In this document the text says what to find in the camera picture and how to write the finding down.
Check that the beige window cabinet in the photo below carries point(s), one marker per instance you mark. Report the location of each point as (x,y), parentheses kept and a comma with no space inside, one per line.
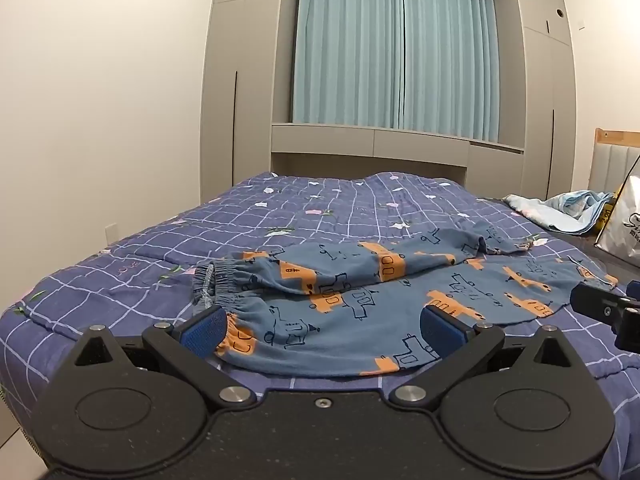
(380,147)

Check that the wooden padded headboard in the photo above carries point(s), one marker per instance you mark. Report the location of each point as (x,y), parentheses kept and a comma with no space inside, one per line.
(612,165)

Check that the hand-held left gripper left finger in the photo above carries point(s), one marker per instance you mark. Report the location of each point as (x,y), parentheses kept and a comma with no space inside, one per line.
(202,332)

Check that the blue pants with orange print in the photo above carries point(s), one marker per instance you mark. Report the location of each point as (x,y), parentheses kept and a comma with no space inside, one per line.
(380,310)

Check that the white plastic bag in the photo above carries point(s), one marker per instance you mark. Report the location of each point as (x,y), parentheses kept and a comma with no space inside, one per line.
(625,225)

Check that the light blue crumpled blanket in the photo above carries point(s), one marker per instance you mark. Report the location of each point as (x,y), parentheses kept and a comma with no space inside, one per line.
(565,210)

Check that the white wall socket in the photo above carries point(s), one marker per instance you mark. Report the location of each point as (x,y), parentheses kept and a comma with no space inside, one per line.
(111,235)

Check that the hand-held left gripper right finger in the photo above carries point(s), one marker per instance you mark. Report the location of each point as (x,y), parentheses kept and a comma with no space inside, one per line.
(442,332)

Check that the purple checked floral quilt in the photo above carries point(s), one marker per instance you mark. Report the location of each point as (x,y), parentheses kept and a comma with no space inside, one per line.
(150,240)

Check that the yellow bag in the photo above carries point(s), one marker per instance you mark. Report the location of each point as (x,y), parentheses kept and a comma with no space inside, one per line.
(607,215)

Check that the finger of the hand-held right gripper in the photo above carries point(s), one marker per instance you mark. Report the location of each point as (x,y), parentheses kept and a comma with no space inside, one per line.
(634,290)
(595,302)

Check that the light blue curtain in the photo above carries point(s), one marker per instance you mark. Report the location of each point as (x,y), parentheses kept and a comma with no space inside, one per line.
(395,55)

